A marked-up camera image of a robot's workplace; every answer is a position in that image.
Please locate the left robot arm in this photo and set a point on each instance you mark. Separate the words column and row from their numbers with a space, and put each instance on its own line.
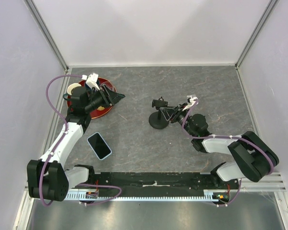
column 46, row 177

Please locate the yellow mug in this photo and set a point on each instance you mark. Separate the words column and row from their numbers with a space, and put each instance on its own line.
column 101, row 108

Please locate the blue cup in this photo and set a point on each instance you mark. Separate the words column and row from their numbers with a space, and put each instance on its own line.
column 98, row 81

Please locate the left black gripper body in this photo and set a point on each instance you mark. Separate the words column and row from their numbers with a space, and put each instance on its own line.
column 99, row 99

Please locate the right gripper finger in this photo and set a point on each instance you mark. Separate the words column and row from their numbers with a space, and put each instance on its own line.
column 174, row 119
column 169, row 112

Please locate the right aluminium frame post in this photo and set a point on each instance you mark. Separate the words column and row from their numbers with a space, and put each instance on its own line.
column 258, row 28

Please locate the black phone stand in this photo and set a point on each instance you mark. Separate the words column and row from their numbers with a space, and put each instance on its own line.
column 157, row 119

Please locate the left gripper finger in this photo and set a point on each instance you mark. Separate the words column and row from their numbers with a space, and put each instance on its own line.
column 114, row 101
column 112, row 95

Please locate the red round tray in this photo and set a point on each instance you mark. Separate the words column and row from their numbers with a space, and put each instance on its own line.
column 95, row 114

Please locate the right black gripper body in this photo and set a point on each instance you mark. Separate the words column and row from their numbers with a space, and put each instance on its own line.
column 182, row 113

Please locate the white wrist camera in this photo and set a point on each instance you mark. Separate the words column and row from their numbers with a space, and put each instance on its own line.
column 191, row 101
column 93, row 76

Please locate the clear glass cup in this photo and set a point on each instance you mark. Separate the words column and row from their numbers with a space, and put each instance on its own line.
column 109, row 85

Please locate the black phone blue case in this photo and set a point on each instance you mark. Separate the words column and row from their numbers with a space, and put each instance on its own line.
column 99, row 146

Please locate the dark green mug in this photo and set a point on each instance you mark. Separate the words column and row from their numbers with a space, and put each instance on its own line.
column 69, row 90

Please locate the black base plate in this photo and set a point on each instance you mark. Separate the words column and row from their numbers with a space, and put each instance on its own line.
column 162, row 184

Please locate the slotted cable duct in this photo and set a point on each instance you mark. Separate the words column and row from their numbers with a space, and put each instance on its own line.
column 89, row 196

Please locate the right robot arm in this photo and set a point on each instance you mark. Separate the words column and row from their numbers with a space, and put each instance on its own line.
column 253, row 159

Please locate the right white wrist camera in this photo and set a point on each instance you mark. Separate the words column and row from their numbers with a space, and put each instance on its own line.
column 191, row 101

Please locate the aluminium frame post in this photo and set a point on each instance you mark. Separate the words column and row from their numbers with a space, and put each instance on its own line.
column 46, row 32
column 258, row 28

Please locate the left aluminium frame post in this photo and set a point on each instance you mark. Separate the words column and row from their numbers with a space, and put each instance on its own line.
column 46, row 32

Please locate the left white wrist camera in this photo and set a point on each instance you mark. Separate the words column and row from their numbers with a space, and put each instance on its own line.
column 93, row 76

